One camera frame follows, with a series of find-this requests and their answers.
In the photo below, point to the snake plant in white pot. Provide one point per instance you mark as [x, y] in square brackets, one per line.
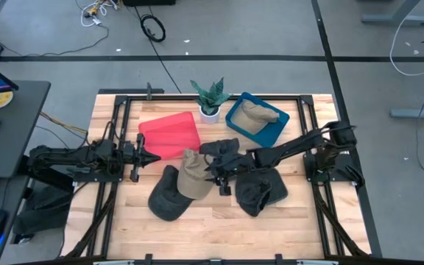
[210, 101]

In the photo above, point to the black box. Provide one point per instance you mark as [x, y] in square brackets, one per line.
[148, 2]

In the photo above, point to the dark grey baseball cap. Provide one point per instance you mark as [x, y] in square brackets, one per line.
[219, 146]
[166, 200]
[260, 193]

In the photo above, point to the black bag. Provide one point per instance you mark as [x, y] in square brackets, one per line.
[42, 211]

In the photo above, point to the beige baseball cap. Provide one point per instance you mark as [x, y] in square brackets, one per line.
[254, 114]
[193, 176]

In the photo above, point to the blue plastic bin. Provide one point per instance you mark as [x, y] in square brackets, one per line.
[271, 136]

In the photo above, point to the pink-red plastic bin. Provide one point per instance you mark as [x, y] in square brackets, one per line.
[169, 136]

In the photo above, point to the black desk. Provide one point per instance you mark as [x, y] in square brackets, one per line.
[17, 129]

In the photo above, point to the grey desk leg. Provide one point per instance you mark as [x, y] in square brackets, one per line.
[396, 18]
[418, 113]

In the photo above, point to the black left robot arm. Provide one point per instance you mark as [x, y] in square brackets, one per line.
[72, 156]

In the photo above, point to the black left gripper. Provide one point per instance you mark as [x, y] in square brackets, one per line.
[138, 158]

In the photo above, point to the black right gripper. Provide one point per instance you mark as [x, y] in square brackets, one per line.
[234, 163]

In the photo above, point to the black aluminium table frame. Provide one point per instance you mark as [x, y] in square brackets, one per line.
[121, 110]

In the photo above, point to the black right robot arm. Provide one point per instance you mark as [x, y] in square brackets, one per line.
[300, 141]

